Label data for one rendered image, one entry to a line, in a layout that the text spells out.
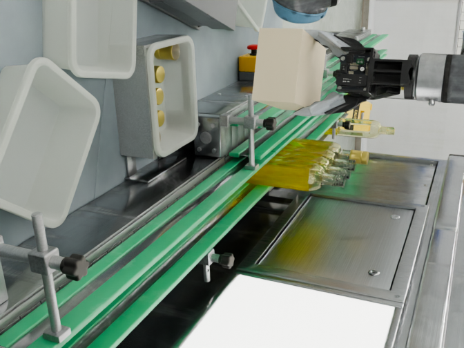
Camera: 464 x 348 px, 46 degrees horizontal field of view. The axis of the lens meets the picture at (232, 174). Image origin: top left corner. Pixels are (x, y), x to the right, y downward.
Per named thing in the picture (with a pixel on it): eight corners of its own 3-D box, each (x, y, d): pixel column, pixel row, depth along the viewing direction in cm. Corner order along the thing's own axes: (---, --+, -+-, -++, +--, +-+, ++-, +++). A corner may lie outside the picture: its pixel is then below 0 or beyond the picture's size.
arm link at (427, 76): (448, 58, 88) (442, 108, 89) (418, 57, 90) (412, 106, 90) (446, 49, 81) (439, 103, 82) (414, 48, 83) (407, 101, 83)
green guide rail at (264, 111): (228, 126, 124) (260, 128, 121) (227, 121, 124) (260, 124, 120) (371, 35, 273) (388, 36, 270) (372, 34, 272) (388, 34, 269)
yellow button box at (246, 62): (237, 80, 159) (261, 81, 156) (237, 54, 157) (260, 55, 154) (246, 76, 165) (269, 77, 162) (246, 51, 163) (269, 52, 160)
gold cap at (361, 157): (352, 156, 142) (369, 157, 141) (349, 166, 140) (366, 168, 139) (351, 146, 140) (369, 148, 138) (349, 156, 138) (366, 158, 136)
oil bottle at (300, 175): (235, 182, 133) (320, 194, 125) (234, 160, 131) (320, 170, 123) (244, 175, 138) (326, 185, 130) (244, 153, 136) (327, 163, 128)
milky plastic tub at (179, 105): (121, 156, 110) (159, 161, 106) (110, 43, 102) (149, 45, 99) (166, 133, 125) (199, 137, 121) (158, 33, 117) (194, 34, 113)
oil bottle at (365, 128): (322, 134, 206) (393, 141, 196) (322, 120, 203) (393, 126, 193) (325, 129, 210) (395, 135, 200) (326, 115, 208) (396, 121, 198)
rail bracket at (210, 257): (167, 277, 108) (228, 291, 103) (164, 247, 106) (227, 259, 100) (177, 268, 111) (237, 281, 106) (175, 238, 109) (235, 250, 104)
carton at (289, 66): (259, 27, 91) (302, 28, 88) (288, 47, 105) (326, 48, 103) (251, 99, 91) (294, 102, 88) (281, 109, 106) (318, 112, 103)
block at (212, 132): (192, 156, 125) (220, 159, 122) (190, 116, 122) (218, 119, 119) (199, 151, 128) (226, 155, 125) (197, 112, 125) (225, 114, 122)
